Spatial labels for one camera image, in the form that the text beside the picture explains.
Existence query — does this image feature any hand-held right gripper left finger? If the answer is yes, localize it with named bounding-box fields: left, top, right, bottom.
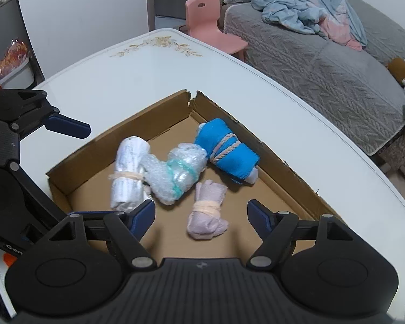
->
left=34, top=200, right=157, bottom=271

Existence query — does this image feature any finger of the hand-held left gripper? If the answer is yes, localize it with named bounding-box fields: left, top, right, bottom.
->
left=7, top=162, right=70, bottom=229
left=0, top=89, right=92, bottom=142

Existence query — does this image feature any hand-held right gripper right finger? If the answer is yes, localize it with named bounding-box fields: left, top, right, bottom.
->
left=246, top=200, right=360, bottom=271

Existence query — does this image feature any cardboard box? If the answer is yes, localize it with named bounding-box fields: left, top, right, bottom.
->
left=46, top=89, right=346, bottom=264

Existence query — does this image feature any white cloth roll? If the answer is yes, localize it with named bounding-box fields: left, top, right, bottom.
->
left=110, top=136, right=152, bottom=211

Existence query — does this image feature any bubble wrap roll teal band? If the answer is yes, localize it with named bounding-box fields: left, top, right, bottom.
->
left=142, top=143, right=207, bottom=206

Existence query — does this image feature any pink cloth roll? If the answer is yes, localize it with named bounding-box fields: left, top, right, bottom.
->
left=186, top=180, right=229, bottom=241

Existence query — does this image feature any blue sock roll with rope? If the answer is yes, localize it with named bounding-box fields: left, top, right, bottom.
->
left=194, top=118, right=260, bottom=185

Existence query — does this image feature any white plastic bin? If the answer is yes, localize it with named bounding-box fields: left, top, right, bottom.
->
left=0, top=61, right=34, bottom=87

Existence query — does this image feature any plastic bag of orange things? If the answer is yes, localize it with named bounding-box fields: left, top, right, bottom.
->
left=0, top=37, right=30, bottom=78

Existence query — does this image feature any grey shelf unit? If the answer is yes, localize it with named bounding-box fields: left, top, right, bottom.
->
left=0, top=0, right=46, bottom=90

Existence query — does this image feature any grey covered sofa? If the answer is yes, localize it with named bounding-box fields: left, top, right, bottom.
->
left=202, top=0, right=405, bottom=164

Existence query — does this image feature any pink plastic chair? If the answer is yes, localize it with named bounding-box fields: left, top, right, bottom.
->
left=185, top=0, right=248, bottom=62

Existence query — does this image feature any brown plush toy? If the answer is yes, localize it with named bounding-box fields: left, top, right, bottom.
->
left=386, top=57, right=405, bottom=87

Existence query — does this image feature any blue and pink blanket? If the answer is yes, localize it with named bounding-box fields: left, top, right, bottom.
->
left=251, top=0, right=368, bottom=52

